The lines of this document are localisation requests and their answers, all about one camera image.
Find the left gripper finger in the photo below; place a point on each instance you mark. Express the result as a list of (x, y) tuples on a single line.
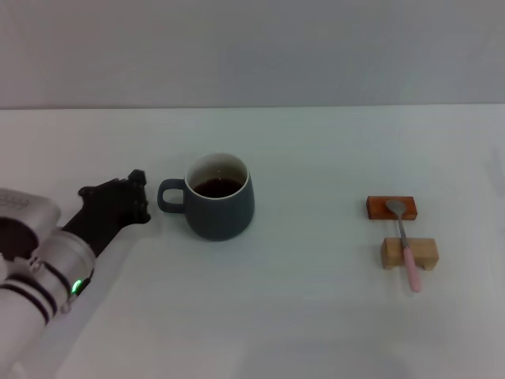
[(141, 197), (106, 187)]

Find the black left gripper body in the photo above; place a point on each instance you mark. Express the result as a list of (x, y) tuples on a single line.
[(106, 217)]

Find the dark grey ceramic mug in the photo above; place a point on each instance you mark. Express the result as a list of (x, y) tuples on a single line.
[(221, 217)]

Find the light wooden spoon rest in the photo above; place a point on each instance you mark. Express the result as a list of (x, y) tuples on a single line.
[(424, 250)]

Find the dark coffee liquid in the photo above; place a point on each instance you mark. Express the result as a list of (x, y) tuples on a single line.
[(217, 188)]

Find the reddish brown wooden block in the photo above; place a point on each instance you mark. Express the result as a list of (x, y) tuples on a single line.
[(376, 209)]

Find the left wrist camera unit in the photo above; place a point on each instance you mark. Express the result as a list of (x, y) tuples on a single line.
[(27, 209)]

